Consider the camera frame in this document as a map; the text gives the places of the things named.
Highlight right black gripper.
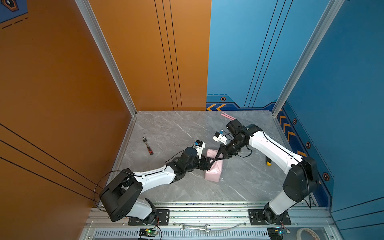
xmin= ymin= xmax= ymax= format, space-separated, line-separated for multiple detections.
xmin=213 ymin=138 xmax=246 ymax=160

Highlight pink wrapping paper sheet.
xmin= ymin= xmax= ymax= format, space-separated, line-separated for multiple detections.
xmin=205 ymin=149 xmax=223 ymax=183

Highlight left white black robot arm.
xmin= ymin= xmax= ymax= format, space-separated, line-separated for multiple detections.
xmin=99 ymin=147 xmax=216 ymax=225

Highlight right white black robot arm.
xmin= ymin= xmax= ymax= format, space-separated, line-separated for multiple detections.
xmin=213 ymin=120 xmax=320 ymax=225

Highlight pink scissors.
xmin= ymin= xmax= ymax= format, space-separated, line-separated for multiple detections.
xmin=221 ymin=112 xmax=236 ymax=120

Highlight left green circuit board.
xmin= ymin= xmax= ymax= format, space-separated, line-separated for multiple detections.
xmin=138 ymin=228 xmax=159 ymax=240

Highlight green circuit board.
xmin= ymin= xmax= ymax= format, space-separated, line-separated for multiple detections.
xmin=267 ymin=229 xmax=284 ymax=240
xmin=138 ymin=228 xmax=159 ymax=240

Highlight right green circuit board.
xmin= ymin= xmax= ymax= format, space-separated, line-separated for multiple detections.
xmin=267 ymin=229 xmax=284 ymax=240

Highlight white tape roll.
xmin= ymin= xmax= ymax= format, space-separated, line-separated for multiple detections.
xmin=296 ymin=228 xmax=320 ymax=240

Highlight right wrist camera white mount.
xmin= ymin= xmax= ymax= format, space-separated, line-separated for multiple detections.
xmin=212 ymin=118 xmax=256 ymax=145

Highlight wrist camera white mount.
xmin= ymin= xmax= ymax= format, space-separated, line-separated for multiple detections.
xmin=212 ymin=118 xmax=256 ymax=145
xmin=193 ymin=140 xmax=206 ymax=159

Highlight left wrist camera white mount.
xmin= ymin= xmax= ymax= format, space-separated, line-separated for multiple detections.
xmin=193 ymin=140 xmax=206 ymax=159

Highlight yellow handled screwdriver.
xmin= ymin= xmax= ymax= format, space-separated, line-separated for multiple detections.
xmin=266 ymin=157 xmax=272 ymax=166

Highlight silver wrench on rail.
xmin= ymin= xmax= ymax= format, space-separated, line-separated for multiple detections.
xmin=180 ymin=224 xmax=211 ymax=233

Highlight red handled ratchet tool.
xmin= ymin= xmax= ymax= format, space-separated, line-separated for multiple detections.
xmin=143 ymin=137 xmax=154 ymax=155

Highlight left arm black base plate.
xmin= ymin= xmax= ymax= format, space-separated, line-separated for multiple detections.
xmin=128 ymin=209 xmax=170 ymax=226

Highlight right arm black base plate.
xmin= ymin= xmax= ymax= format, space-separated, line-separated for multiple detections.
xmin=248 ymin=208 xmax=292 ymax=226

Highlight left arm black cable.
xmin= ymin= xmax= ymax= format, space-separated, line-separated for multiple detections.
xmin=93 ymin=170 xmax=136 ymax=208

